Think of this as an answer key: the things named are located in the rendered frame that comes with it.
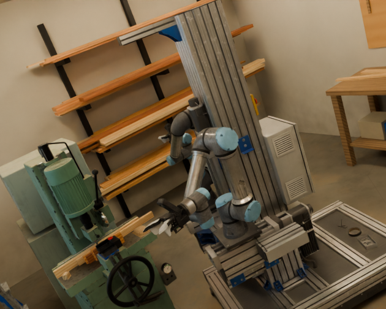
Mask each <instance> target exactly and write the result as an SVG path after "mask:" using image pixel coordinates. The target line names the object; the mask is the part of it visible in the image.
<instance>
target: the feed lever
mask: <svg viewBox="0 0 386 309"><path fill-rule="evenodd" d="M92 173H93V175H94V180H95V187H96V200H95V201H94V203H95V204H94V208H95V209H96V210H98V209H100V208H102V207H103V206H104V204H103V202H102V201H101V200H100V199H99V195H98V187H97V174H98V170H97V169H93V171H92Z"/></svg>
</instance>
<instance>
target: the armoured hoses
mask: <svg viewBox="0 0 386 309"><path fill-rule="evenodd" d="M115 254H116V256H117V258H118V259H119V261H120V260H122V259H123V257H122V256H121V255H120V253H119V251H116V252H115ZM108 258H109V259H110V261H111V262H112V264H113V266H115V265H116V264H117V262H116V261H115V259H114V257H113V255H110V256H109V257H108ZM123 267H124V269H125V270H126V272H127V274H128V275H129V267H128V266H127V264H126V263H125V264H124V265H123ZM117 272H118V274H119V276H120V277H121V279H122V281H123V282H124V284H125V280H124V274H123V272H122V270H121V269H120V268H119V269H118V270H117ZM125 285H126V284H125ZM136 287H137V289H138V291H139V292H140V294H141V295H142V294H143V293H144V290H143V289H142V287H141V286H140V285H139V284H137V285H136ZM127 289H128V290H129V292H130V294H131V296H132V297H133V299H134V300H136V299H137V298H138V297H137V295H136V294H135V292H134V290H133V289H132V288H130V287H127ZM164 293H165V292H164V290H161V291H159V292H156V293H154V294H151V295H149V296H147V297H146V298H145V300H143V301H142V302H140V306H141V305H145V304H147V303H150V302H153V301H155V300H159V299H160V295H162V294H164Z"/></svg>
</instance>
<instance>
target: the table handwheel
mask: <svg viewBox="0 0 386 309"><path fill-rule="evenodd" d="M131 261H141V262H143V263H144V264H145V265H146V266H147V268H148V269H149V275H150V277H149V284H147V283H142V282H139V281H138V279H137V278H136V277H134V276H133V275H132V267H131ZM127 262H128V266H129V275H128V274H127V273H126V272H123V274H124V280H125V284H126V285H125V286H124V287H123V288H122V289H121V290H120V291H119V292H118V293H117V294H116V295H115V296H114V295H113V292H112V281H113V277H114V275H115V273H116V272H117V270H118V269H119V268H120V267H121V266H122V265H124V264H125V263H127ZM154 278H155V274H154V269H153V266H152V264H151V263H150V261H149V260H147V259H146V258H145V257H143V256H137V255H135V256H128V257H125V258H124V259H122V260H120V261H119V262H118V263H117V264H116V265H115V266H114V267H113V268H112V270H111V272H110V273H109V276H108V278H107V294H108V297H109V299H110V300H111V301H112V302H113V303H114V304H115V305H117V306H119V307H124V308H127V307H133V306H135V305H134V303H133V301H131V302H122V301H119V300H118V299H117V297H118V296H119V295H120V294H121V293H122V292H123V291H124V290H125V289H126V288H127V287H130V288H134V287H136V285H137V284H139V285H142V286H146V287H147V289H146V290H145V292H144V293H143V294H142V295H141V296H140V297H139V298H137V299H136V301H138V302H139V303H140V302H142V301H143V300H144V299H145V298H146V297H147V296H148V294H149V293H150V292H151V290H152V288H153V284H154Z"/></svg>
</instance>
